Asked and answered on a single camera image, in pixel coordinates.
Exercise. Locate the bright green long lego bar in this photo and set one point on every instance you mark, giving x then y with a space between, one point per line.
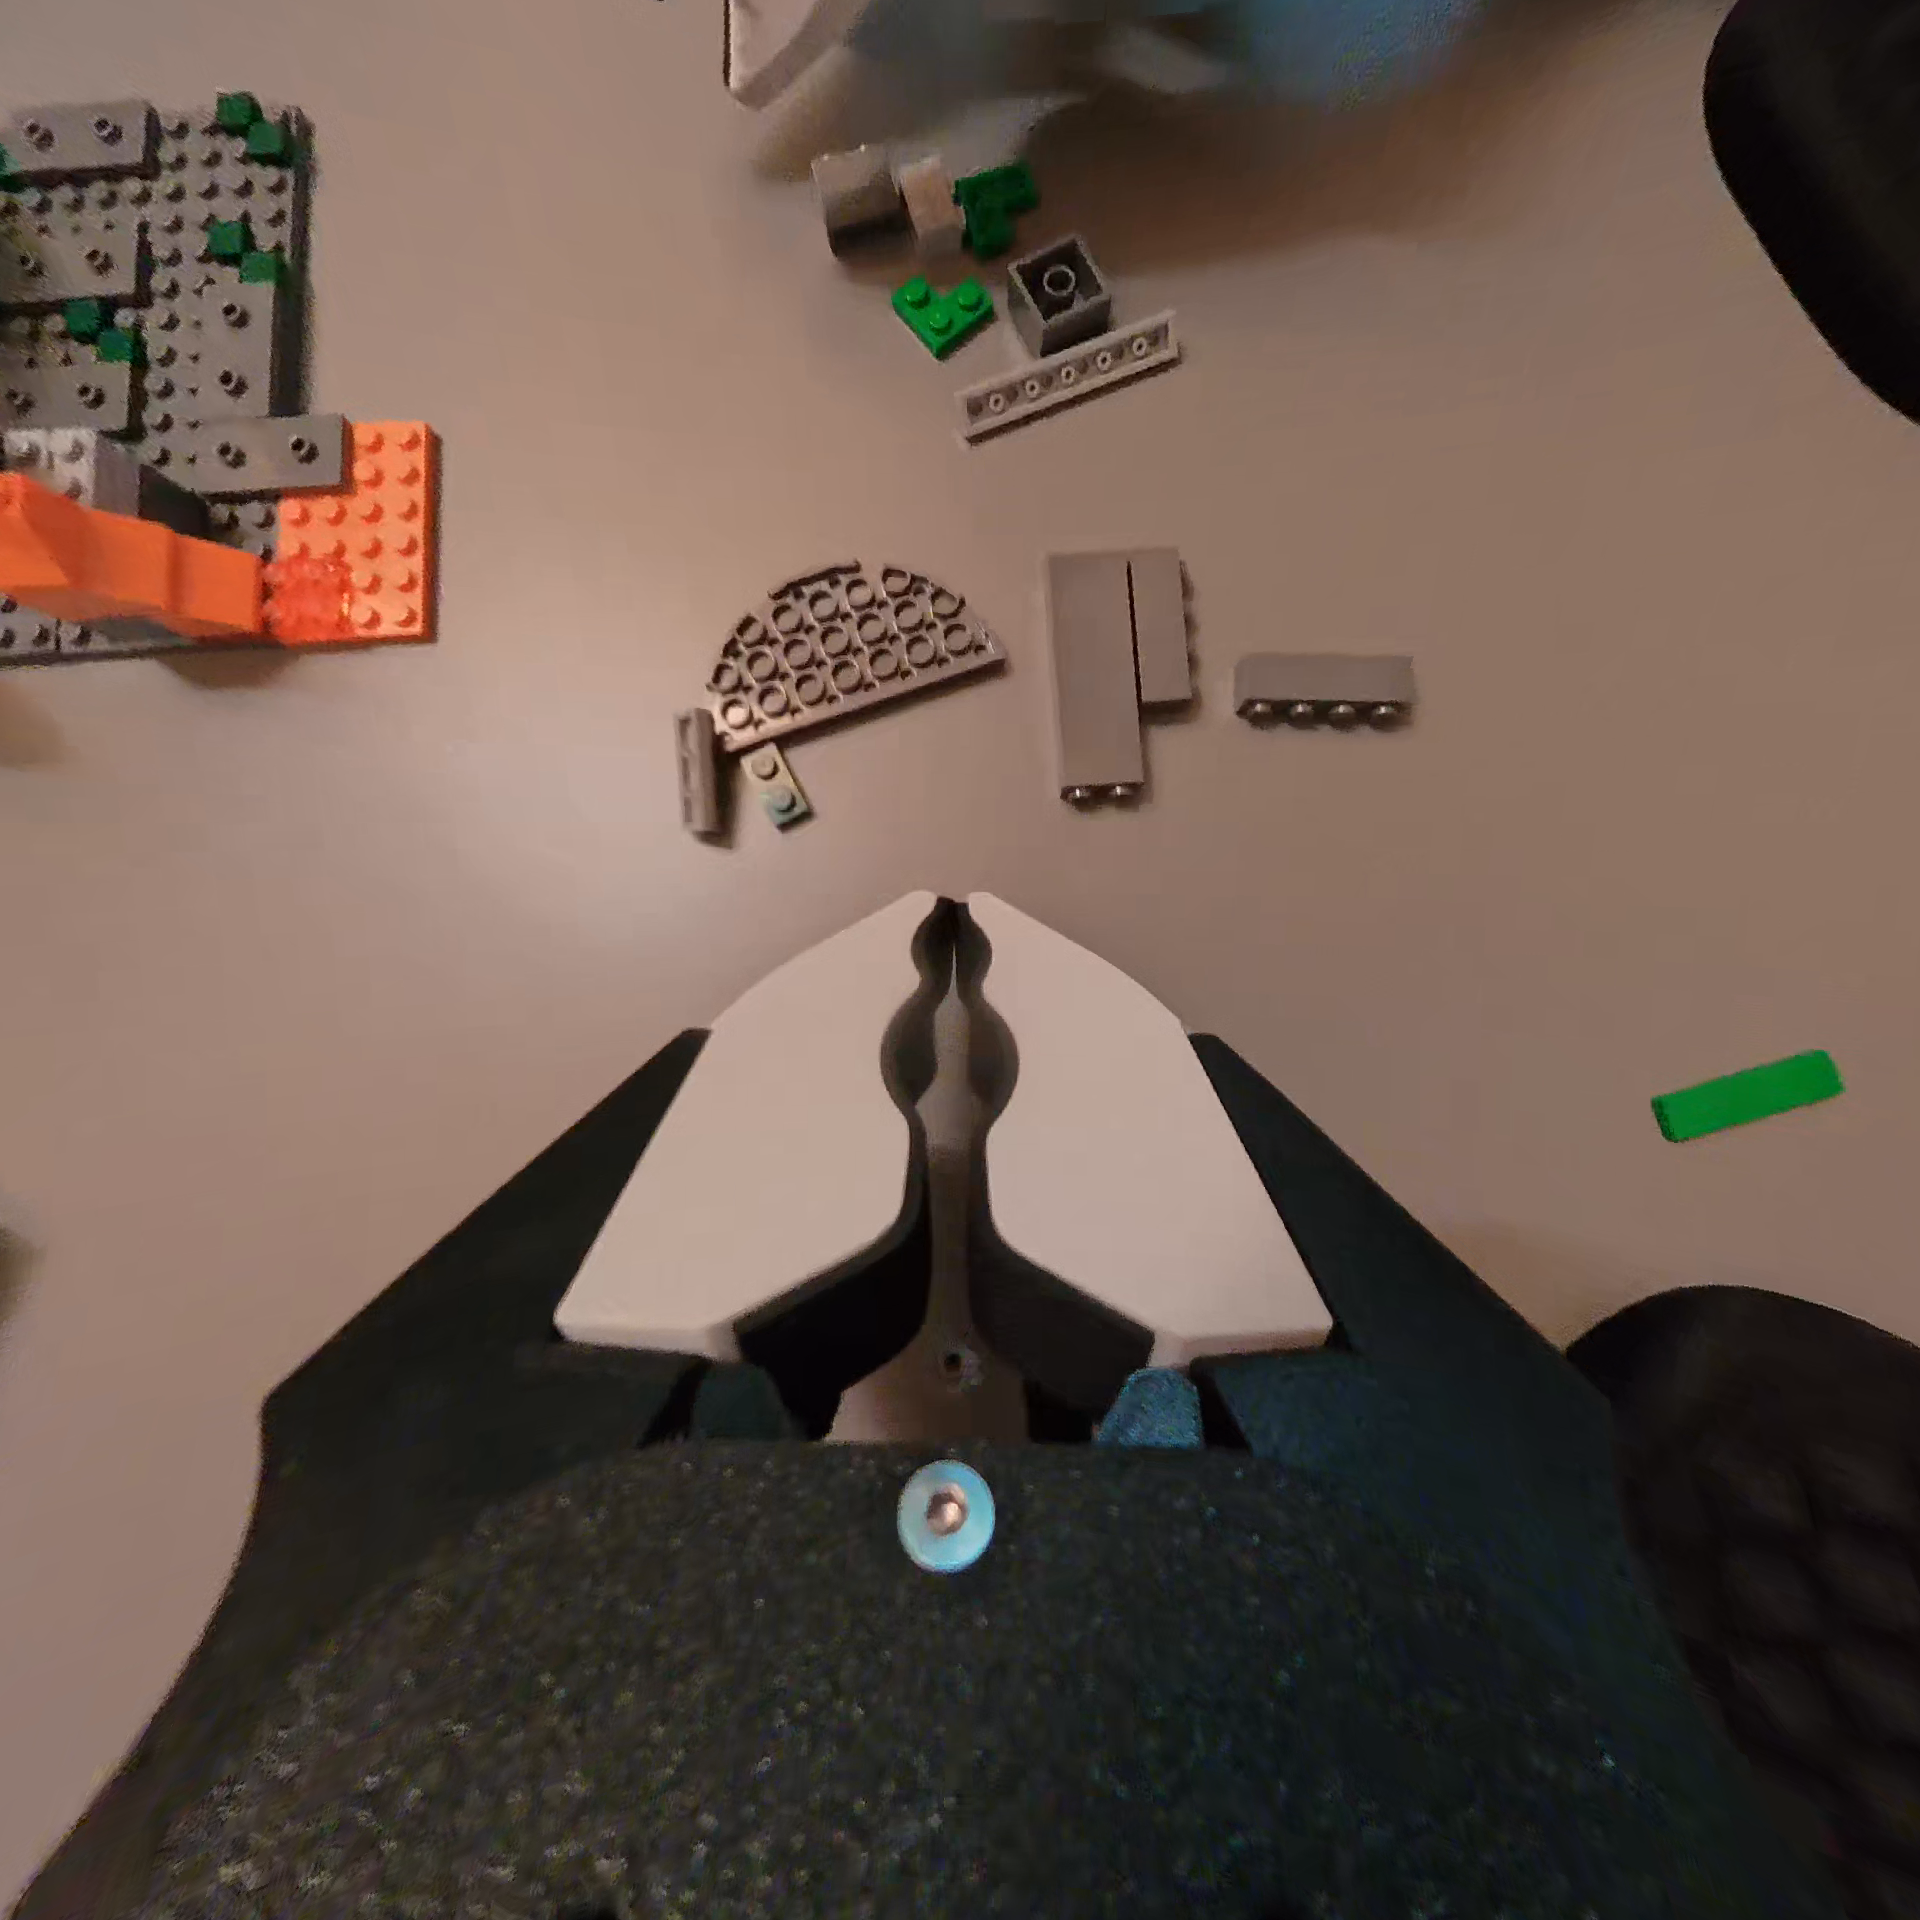
1748 1099

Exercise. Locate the small grey lego cube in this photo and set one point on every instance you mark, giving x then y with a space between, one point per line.
923 189

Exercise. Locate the dark grey half-round lego plate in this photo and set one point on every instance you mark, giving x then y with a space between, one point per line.
856 655

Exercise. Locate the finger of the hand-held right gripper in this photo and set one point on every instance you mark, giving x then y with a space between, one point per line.
902 47

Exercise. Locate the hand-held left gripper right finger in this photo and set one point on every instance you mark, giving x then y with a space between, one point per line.
1172 1187

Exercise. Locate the orange lego slope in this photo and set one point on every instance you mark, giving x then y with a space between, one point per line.
121 564

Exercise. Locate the grey lego baseplate build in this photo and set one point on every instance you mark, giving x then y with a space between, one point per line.
166 299

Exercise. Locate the orange lego plate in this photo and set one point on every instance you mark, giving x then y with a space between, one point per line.
367 539

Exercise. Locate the small white lego bar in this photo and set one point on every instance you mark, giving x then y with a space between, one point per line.
708 775

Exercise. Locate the green lego corner piece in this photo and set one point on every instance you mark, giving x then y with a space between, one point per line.
939 316

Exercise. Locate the grey long lego brick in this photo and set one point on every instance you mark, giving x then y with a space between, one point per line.
1327 691

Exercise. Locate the light grey holed lego plate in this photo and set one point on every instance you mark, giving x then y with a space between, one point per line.
1072 380

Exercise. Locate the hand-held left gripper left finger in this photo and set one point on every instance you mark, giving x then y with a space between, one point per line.
736 1187

